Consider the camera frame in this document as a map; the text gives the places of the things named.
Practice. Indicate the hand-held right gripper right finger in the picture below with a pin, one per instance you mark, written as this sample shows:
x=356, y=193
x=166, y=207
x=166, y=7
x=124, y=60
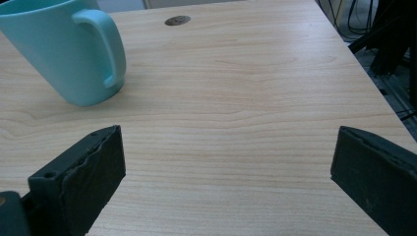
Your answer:
x=377, y=177

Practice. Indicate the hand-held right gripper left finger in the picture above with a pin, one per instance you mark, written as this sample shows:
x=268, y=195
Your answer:
x=88, y=173

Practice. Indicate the light blue mug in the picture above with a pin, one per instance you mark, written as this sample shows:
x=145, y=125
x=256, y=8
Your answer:
x=62, y=52

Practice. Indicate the black metal stand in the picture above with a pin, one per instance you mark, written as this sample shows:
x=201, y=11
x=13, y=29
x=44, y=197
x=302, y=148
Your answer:
x=390, y=36

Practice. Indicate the round metal table insert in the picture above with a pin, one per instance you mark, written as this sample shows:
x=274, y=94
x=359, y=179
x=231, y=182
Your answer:
x=177, y=20

